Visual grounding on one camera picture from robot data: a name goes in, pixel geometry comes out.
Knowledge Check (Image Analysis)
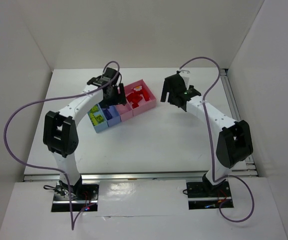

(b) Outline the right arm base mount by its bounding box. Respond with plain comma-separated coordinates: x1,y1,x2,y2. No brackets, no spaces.
182,181,234,210

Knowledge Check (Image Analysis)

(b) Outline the red curved decorated lego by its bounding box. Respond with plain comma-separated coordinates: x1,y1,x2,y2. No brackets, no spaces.
133,85,142,92

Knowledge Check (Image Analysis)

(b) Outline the large pink container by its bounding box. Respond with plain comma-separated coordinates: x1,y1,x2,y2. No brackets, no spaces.
124,79,157,116

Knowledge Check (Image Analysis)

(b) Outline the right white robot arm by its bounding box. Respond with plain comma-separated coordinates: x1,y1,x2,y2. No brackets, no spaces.
161,72,254,192

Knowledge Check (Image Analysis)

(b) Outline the green 2x4 lego brick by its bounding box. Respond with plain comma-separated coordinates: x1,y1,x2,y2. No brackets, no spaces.
88,105,106,127

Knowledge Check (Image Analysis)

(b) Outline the front aluminium rail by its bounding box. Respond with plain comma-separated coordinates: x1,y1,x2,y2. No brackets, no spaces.
23,170,259,181

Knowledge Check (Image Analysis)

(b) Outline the right side aluminium rail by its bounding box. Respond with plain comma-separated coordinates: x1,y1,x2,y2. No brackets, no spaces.
220,68,258,175

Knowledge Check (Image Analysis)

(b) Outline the narrow pink container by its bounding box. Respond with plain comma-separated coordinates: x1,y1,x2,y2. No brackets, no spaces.
115,102,133,122

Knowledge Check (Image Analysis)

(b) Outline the purple 2x4 lego brick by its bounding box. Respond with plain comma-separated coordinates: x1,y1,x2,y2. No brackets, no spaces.
103,109,112,120

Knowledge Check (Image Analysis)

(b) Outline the dark blue container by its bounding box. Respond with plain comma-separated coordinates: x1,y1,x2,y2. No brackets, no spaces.
102,106,121,128

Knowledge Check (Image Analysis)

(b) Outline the light blue container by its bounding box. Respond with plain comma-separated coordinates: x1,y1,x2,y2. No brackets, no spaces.
88,104,108,134

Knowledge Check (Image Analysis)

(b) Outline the red 2x4 lego brick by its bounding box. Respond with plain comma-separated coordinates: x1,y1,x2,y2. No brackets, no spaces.
126,92,142,103

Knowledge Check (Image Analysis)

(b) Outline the small red lego brick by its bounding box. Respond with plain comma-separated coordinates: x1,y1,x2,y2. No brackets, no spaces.
132,103,139,108

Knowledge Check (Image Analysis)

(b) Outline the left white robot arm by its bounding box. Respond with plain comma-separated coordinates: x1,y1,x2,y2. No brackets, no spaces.
43,67,126,196

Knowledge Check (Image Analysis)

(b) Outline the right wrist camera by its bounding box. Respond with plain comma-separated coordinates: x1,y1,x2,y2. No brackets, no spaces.
177,70,190,88

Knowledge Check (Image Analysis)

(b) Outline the red lego with side studs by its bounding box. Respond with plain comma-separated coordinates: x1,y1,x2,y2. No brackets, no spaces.
142,89,150,102

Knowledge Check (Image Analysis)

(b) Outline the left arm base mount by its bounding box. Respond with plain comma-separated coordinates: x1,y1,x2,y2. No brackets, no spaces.
43,183,99,213

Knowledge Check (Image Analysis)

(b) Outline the aluminium rail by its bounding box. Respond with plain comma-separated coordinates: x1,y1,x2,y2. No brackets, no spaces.
23,170,259,181
220,68,258,175

